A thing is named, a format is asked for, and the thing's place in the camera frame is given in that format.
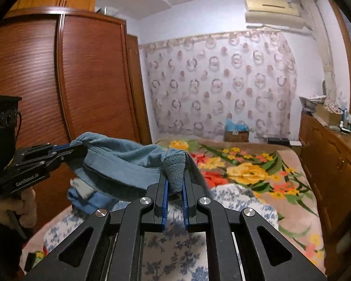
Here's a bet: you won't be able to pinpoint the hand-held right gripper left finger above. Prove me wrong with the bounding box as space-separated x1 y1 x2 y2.
23 173 168 281

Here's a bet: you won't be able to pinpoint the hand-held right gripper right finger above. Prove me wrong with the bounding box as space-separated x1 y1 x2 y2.
182 173 328 281

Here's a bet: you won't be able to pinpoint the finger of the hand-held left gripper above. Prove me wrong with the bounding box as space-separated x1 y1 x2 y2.
18 146 89 177
16 141 85 160

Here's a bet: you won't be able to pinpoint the teal short pants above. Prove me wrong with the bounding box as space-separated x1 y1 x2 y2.
73 132 211 200

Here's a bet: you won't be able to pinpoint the person's left forearm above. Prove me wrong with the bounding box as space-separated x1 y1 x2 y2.
0 199 22 281

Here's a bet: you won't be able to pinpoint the grey pants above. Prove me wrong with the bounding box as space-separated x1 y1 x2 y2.
71 179 95 198

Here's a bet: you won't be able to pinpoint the person's left hand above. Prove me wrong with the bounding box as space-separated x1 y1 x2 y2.
0 187 38 235

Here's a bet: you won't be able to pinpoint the blue jeans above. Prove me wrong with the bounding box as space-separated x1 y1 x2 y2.
67 186 119 215

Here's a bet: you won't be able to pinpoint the floral blanket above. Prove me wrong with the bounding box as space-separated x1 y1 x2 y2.
156 139 328 276

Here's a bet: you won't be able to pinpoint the wooden louvered wardrobe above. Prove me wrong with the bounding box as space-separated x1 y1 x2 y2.
0 6 153 232

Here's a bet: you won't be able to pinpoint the small cardboard box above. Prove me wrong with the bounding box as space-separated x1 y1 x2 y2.
224 130 250 143

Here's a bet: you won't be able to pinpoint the black box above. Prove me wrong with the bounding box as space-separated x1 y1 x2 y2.
267 137 290 146

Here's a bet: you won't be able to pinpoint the wooden sideboard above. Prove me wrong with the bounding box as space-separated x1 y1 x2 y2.
298 111 351 240

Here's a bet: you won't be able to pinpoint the patterned storage basket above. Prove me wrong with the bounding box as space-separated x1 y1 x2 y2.
299 95 325 112

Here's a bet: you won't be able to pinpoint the open cardboard box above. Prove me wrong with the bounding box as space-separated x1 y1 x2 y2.
314 104 344 125

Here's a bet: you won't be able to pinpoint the beige tied curtain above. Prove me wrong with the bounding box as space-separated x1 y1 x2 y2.
300 0 338 100

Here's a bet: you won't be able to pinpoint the beige air conditioner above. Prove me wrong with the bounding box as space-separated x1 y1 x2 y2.
244 0 311 30

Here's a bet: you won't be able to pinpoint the ring patterned curtain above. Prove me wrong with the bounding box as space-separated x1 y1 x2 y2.
139 31 299 142

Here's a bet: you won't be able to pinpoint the wooden window frame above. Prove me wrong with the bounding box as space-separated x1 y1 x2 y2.
325 0 351 115

